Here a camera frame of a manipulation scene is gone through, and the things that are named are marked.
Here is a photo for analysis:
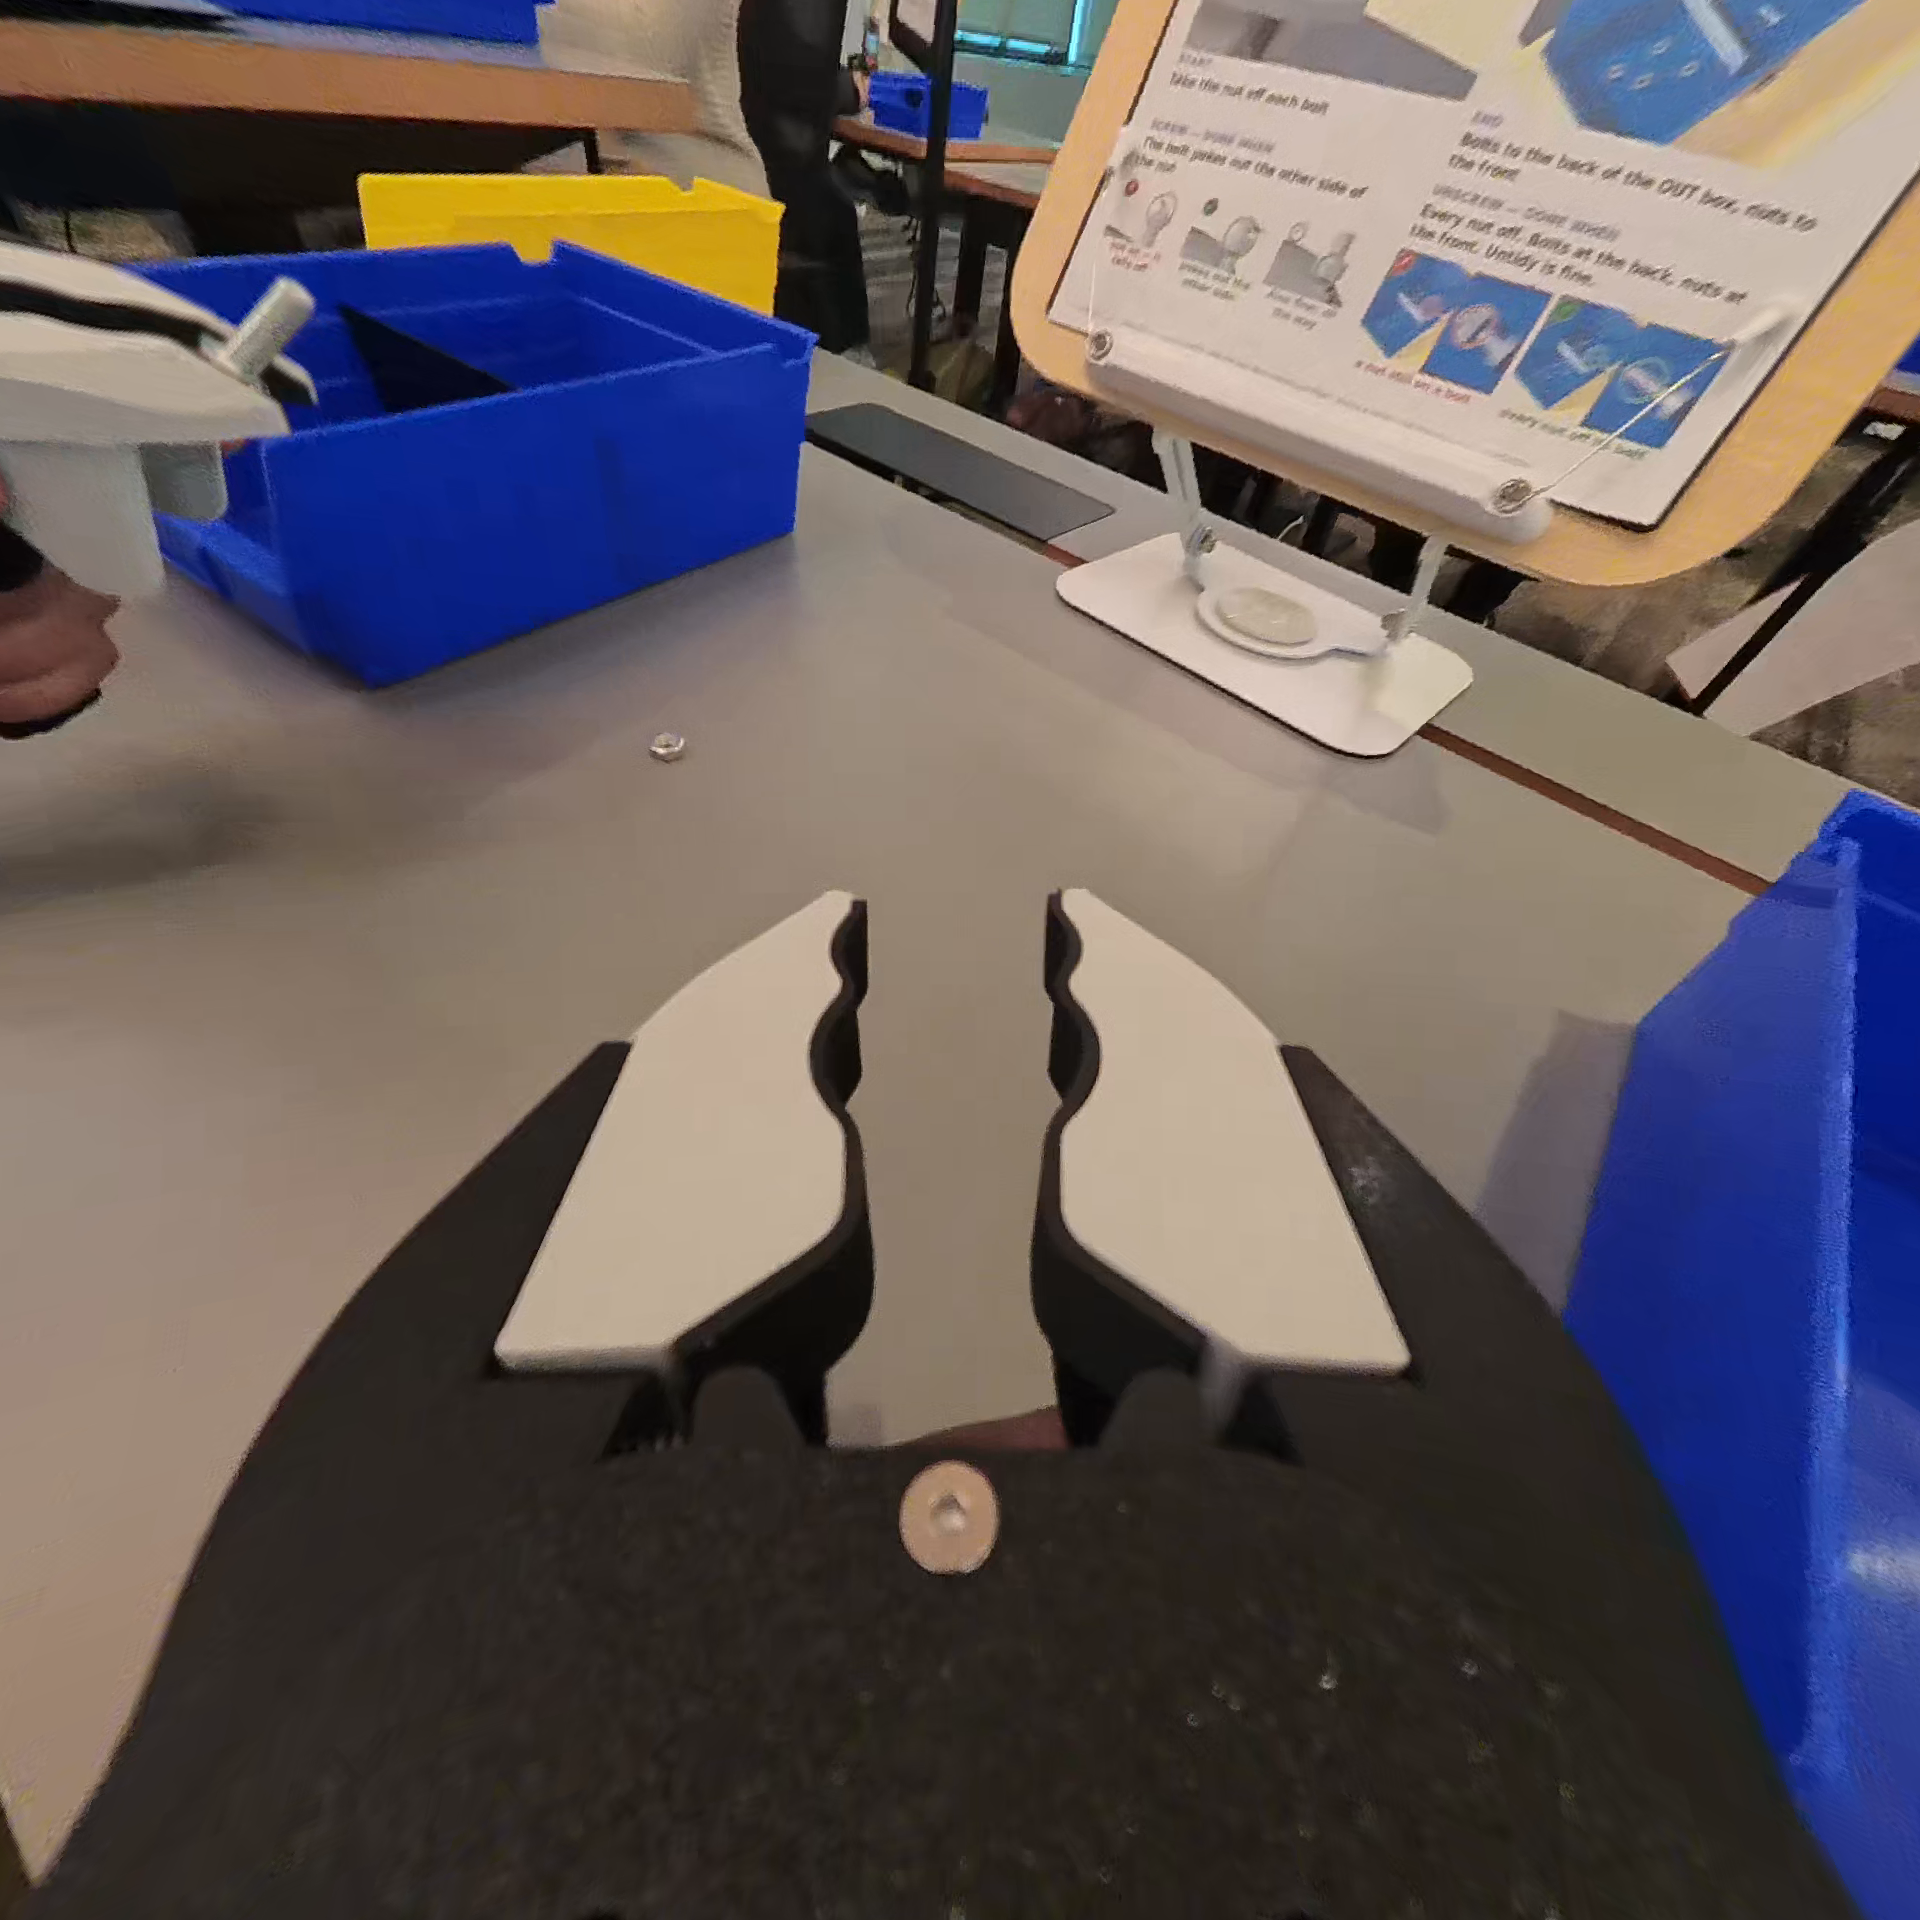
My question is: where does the white document stand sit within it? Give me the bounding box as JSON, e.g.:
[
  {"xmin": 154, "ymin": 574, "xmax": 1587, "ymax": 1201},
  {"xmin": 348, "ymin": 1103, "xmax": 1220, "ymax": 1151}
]
[{"xmin": 1056, "ymin": 438, "xmax": 1479, "ymax": 759}]

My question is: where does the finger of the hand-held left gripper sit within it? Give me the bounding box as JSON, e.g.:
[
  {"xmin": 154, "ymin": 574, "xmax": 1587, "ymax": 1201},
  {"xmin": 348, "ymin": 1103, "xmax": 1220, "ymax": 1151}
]
[
  {"xmin": 0, "ymin": 355, "xmax": 297, "ymax": 456},
  {"xmin": 0, "ymin": 240, "xmax": 231, "ymax": 371}
]

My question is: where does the brown wooden table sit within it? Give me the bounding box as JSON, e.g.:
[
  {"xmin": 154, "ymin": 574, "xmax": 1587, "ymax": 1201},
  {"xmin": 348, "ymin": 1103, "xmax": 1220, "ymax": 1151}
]
[{"xmin": 835, "ymin": 114, "xmax": 1059, "ymax": 217}]

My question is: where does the silver bolt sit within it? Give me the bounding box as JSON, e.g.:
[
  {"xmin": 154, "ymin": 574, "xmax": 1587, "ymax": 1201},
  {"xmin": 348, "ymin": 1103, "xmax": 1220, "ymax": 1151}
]
[{"xmin": 218, "ymin": 277, "xmax": 321, "ymax": 387}]

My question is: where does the instruction sheet on stand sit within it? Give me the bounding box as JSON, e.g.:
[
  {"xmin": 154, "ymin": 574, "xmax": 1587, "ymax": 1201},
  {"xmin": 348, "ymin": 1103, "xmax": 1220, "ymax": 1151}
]
[{"xmin": 1014, "ymin": 0, "xmax": 1920, "ymax": 590}]

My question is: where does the white instruction board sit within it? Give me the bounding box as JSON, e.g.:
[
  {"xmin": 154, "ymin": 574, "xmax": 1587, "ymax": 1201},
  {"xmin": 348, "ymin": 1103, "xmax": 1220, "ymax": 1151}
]
[{"xmin": 1065, "ymin": 0, "xmax": 1920, "ymax": 550}]

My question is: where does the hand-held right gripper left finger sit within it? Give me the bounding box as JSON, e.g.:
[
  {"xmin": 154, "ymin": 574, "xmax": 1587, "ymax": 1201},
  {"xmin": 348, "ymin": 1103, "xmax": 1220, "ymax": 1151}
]
[{"xmin": 490, "ymin": 893, "xmax": 876, "ymax": 1435}]

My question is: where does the blue divided storage bin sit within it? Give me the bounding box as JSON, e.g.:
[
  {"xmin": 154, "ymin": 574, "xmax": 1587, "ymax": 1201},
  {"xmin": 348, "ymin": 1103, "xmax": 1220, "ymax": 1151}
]
[{"xmin": 136, "ymin": 240, "xmax": 818, "ymax": 689}]

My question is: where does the small blue storage bin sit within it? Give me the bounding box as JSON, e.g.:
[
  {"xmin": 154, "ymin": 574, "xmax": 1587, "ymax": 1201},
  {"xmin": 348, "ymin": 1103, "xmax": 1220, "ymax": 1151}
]
[{"xmin": 871, "ymin": 73, "xmax": 992, "ymax": 145}]

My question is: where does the yellow storage bin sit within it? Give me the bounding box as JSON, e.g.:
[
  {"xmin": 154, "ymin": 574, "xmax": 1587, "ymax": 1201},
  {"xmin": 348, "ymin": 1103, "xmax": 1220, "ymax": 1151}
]
[{"xmin": 359, "ymin": 173, "xmax": 790, "ymax": 319}]

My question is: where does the person's left hand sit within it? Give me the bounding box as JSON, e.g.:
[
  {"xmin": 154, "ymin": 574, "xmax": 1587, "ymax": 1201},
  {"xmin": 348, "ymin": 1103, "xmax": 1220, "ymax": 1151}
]
[{"xmin": 0, "ymin": 582, "xmax": 126, "ymax": 741}]

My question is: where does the white panel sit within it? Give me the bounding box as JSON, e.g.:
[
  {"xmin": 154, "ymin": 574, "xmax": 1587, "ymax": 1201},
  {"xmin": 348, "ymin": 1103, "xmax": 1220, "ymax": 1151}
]
[{"xmin": 1666, "ymin": 527, "xmax": 1920, "ymax": 736}]

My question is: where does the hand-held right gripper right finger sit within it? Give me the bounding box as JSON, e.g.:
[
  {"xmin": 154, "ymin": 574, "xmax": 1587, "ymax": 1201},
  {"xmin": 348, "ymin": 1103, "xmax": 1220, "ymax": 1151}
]
[{"xmin": 1035, "ymin": 889, "xmax": 1414, "ymax": 1435}]

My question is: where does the brown wooden desk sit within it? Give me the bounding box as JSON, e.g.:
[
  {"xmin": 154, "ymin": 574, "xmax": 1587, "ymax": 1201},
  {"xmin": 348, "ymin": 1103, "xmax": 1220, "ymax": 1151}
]
[{"xmin": 0, "ymin": 16, "xmax": 698, "ymax": 137}]

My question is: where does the dark flat tablet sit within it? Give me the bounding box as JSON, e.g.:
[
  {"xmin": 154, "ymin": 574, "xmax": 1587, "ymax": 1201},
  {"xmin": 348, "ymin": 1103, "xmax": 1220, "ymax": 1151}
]
[{"xmin": 806, "ymin": 403, "xmax": 1118, "ymax": 550}]

